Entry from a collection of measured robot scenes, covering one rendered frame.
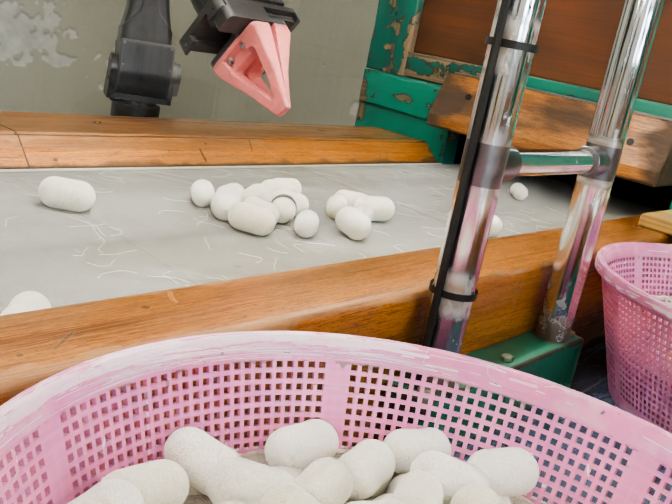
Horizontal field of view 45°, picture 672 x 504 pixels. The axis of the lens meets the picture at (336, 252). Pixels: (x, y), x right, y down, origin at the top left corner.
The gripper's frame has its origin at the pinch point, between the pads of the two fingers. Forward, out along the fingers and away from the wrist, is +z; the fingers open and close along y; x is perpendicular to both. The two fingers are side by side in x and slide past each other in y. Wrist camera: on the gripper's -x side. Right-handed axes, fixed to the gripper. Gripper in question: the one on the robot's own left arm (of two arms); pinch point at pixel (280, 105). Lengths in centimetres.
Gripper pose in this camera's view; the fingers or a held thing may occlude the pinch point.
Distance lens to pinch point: 73.5
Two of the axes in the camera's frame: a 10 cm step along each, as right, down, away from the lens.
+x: -6.2, 5.2, 5.9
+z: 4.5, 8.5, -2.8
